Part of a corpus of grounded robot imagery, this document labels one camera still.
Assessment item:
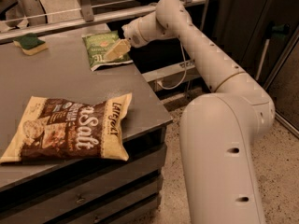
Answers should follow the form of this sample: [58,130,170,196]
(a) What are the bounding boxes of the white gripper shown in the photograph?
[104,18,147,61]

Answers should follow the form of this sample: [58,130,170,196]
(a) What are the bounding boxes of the green jalapeno chip bag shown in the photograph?
[82,31,132,71]

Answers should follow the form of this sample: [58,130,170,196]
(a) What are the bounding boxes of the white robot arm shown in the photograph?
[122,0,275,224]

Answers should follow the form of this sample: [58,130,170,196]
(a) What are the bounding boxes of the brown yellow sea salt chip bag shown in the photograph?
[0,93,132,163]

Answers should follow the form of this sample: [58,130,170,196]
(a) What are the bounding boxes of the green yellow sponge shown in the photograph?
[13,33,48,55]

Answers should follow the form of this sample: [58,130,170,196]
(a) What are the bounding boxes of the dark cabinet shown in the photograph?
[204,0,299,83]

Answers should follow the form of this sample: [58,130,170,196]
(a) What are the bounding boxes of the grey wooden table base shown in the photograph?
[0,128,167,224]

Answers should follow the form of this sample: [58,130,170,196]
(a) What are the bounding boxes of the black grabber stick tool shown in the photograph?
[255,21,290,81]

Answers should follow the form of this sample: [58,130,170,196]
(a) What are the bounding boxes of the grey metal rail frame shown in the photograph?
[1,0,208,72]

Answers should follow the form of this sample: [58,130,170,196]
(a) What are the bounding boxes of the white cable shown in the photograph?
[158,40,189,91]

